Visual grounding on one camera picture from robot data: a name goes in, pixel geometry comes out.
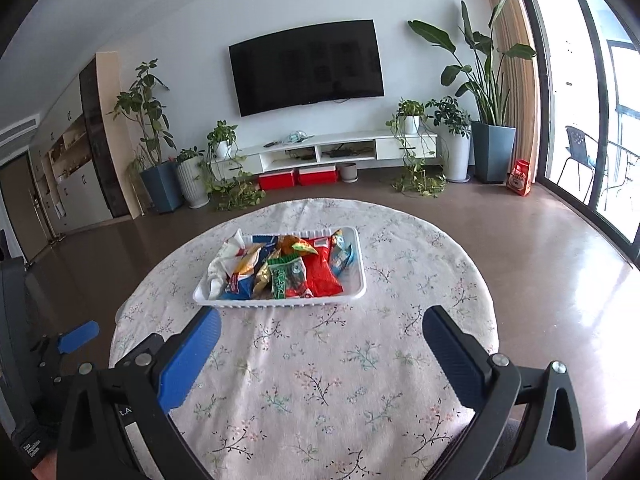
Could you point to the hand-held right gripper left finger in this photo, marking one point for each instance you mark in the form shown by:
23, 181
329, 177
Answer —
187, 360

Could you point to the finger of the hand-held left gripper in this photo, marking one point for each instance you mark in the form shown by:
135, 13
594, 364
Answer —
77, 336

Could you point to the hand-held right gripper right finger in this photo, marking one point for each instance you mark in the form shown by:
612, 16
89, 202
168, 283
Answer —
455, 360

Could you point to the white snack packet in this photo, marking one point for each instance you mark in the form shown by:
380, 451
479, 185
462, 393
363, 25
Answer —
220, 265

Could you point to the gold snack packet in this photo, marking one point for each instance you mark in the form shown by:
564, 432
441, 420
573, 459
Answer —
262, 277

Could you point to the white ribbed plastic tray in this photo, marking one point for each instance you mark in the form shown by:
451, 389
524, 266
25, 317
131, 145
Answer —
357, 280

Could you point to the green snack packet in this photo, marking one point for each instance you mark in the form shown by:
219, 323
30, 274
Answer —
285, 275

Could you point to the blue chips packet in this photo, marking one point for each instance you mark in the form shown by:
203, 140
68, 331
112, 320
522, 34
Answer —
341, 255

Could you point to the orange snack packet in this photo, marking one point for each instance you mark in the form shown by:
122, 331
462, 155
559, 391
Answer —
292, 245

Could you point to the large red snack packet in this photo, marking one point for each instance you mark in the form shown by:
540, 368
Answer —
322, 270

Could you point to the round floral tablecloth table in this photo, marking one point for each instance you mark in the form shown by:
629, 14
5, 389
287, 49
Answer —
310, 360

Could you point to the brown entrance door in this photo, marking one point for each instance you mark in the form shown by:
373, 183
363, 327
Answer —
20, 200

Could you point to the leafy tree in blue pot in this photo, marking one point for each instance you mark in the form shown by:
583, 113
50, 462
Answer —
160, 187

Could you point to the plant in white ribbed pot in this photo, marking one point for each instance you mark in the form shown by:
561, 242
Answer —
192, 182

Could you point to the red paper bag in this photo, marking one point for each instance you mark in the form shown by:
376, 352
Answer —
518, 177

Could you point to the bushy plant in tall white pot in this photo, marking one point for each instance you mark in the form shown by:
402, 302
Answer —
457, 155

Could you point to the broad-leaf plant in grey-blue pot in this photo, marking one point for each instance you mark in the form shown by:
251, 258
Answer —
492, 152

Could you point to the trailing pothos in white pot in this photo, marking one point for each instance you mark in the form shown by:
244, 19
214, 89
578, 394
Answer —
222, 147
411, 122

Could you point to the empty grey flower pot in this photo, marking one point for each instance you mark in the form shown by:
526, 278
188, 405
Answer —
348, 172

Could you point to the white television cabinet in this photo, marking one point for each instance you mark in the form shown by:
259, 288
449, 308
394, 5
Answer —
400, 147

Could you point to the black set-top box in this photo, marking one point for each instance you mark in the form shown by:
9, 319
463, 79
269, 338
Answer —
339, 151

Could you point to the black balcony chair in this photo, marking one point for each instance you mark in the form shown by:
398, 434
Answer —
580, 150

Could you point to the beige curtain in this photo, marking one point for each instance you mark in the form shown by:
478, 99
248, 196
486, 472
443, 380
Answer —
515, 85

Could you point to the glass sliding door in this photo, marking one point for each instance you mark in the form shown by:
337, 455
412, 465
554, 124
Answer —
560, 85

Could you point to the white wall cupboard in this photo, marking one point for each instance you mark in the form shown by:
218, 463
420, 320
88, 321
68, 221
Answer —
75, 185

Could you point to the wall-mounted black television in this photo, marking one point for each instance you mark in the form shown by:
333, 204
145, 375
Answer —
305, 67

